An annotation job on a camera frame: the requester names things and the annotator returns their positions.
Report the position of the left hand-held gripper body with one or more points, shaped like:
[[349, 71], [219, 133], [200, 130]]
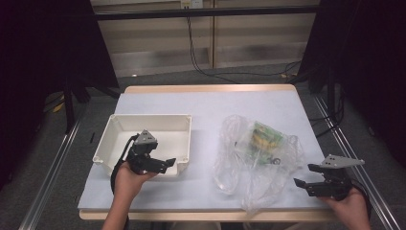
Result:
[[142, 156]]

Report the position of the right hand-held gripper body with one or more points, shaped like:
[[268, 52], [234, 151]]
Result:
[[335, 185]]

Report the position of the white plastic box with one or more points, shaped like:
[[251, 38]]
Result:
[[166, 134]]

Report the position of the green snack packet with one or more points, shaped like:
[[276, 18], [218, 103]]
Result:
[[271, 135]]

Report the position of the clear plastic bag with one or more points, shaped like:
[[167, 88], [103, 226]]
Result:
[[230, 172]]

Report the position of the person's right hand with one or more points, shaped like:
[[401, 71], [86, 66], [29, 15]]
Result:
[[351, 207]]

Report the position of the person's left hand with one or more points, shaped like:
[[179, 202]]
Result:
[[126, 185]]

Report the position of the small black pen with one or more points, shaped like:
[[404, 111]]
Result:
[[92, 137]]

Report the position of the black stand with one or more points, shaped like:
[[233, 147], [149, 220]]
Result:
[[68, 108]]

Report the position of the black curtain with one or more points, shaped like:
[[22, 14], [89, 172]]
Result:
[[38, 48], [367, 48]]

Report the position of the black horizontal bar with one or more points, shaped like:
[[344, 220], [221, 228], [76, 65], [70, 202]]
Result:
[[191, 12]]

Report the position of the metal floor rail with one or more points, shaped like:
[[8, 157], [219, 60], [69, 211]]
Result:
[[48, 182], [367, 182]]

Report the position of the white wall socket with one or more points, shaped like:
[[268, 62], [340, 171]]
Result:
[[191, 3]]

